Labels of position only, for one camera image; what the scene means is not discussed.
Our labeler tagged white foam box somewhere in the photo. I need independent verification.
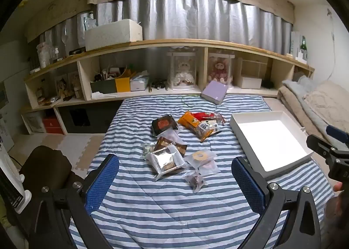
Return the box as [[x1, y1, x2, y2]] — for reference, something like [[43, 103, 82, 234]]
[[84, 19, 143, 52]]

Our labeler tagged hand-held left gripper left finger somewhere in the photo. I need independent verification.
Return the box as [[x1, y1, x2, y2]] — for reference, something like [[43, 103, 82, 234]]
[[29, 153, 120, 249]]

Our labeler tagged white doll in case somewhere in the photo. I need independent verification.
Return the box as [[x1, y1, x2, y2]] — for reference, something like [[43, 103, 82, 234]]
[[167, 49, 198, 91]]

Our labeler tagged wooden shelf unit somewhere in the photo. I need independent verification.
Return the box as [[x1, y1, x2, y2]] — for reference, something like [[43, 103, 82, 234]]
[[20, 39, 315, 136]]

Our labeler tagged dark green box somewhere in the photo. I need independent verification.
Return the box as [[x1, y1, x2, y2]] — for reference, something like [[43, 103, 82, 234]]
[[90, 78, 118, 94]]

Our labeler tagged white shallow box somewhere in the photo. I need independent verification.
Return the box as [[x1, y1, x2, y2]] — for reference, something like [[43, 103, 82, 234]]
[[229, 111, 315, 180]]

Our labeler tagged silver pastry packet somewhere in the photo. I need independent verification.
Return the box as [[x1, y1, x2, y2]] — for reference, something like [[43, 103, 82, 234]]
[[144, 147, 190, 181]]

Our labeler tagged cream fluffy pillow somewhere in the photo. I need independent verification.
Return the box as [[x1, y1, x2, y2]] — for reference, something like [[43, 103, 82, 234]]
[[303, 80, 349, 143]]

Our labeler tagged black mooncake packet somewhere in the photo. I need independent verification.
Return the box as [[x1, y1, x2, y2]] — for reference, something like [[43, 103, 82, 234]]
[[152, 114, 178, 137]]

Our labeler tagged green glass bottle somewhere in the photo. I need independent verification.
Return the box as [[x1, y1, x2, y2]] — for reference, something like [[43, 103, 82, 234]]
[[300, 36, 308, 61]]

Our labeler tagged red snack packet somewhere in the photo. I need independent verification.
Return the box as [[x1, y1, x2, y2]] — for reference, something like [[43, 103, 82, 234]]
[[191, 112, 227, 125]]

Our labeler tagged beige blanket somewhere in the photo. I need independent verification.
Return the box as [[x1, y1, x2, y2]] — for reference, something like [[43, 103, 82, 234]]
[[278, 85, 328, 140]]

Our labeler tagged person's right hand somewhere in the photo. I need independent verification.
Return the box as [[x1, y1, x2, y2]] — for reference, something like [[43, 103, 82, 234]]
[[324, 182, 348, 226]]

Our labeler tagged tall white carton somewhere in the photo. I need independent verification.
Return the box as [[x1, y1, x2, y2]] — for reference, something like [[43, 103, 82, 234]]
[[289, 31, 302, 57]]

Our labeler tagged small green snack packet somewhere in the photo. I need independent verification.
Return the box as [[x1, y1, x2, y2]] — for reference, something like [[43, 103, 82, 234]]
[[143, 142, 156, 157]]

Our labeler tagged beige donut packet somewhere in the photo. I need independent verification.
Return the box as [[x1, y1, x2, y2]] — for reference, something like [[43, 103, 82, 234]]
[[185, 149, 217, 168]]

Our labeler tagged pink donut packet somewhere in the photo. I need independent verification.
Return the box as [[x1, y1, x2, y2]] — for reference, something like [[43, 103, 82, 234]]
[[196, 160, 220, 176]]

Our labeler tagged clear plastic cup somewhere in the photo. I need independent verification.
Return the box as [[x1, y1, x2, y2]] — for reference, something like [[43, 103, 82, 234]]
[[37, 42, 51, 69]]

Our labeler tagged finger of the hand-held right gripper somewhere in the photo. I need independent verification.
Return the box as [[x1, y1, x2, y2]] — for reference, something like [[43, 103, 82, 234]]
[[306, 134, 337, 158], [326, 124, 349, 144]]

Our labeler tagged foam puzzle floor mat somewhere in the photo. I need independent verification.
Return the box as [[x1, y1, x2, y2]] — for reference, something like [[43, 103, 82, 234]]
[[57, 133, 105, 179]]

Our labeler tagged tissue box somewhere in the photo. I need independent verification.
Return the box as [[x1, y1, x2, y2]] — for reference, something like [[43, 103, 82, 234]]
[[130, 73, 150, 92]]

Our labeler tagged small white box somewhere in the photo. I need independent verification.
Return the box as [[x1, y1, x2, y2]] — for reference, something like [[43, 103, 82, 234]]
[[240, 75, 263, 89]]

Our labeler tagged teddy bear in case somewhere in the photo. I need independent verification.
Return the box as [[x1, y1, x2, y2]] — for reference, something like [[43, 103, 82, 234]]
[[208, 53, 235, 87]]

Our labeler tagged blue white striped quilt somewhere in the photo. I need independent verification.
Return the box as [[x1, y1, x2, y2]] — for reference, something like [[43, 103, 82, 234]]
[[68, 94, 336, 249]]

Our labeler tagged yellow box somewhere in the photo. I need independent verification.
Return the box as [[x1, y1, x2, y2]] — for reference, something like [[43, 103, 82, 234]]
[[115, 76, 131, 93]]

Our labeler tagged wine glass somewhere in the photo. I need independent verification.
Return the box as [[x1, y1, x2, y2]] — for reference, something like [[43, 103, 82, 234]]
[[61, 24, 71, 57]]

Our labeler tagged clear glass bottle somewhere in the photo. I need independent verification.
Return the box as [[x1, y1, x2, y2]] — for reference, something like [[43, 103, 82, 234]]
[[83, 12, 98, 31]]

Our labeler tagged frosted clear packet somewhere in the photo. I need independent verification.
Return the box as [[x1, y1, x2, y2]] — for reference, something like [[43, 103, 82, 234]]
[[158, 129, 180, 146]]

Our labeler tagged grey blanket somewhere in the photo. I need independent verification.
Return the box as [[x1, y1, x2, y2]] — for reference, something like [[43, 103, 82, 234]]
[[282, 76, 328, 119]]

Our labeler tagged dark chocolate clear packet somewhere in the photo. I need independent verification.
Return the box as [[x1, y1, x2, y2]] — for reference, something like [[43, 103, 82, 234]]
[[184, 171, 206, 193]]

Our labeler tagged red box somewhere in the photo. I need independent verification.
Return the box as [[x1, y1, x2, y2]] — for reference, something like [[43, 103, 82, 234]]
[[42, 117, 64, 135]]

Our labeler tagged brown gold snack packet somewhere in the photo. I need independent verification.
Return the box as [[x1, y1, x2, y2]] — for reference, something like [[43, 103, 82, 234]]
[[155, 137, 188, 155]]

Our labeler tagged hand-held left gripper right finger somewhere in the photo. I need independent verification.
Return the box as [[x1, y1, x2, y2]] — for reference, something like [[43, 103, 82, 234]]
[[231, 156, 322, 249]]

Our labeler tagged white black snack packet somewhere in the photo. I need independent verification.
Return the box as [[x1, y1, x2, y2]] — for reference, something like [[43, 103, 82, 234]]
[[198, 120, 221, 133]]

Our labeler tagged purple book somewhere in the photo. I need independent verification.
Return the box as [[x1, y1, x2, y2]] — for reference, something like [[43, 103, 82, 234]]
[[201, 80, 228, 106]]

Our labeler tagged orange snack packet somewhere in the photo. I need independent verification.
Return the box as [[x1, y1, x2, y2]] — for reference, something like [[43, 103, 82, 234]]
[[178, 111, 219, 143]]

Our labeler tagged white heater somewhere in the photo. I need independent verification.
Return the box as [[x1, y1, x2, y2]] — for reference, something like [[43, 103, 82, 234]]
[[0, 140, 32, 214]]

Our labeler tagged black storage bin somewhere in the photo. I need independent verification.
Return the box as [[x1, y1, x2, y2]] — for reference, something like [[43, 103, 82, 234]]
[[58, 102, 118, 133]]

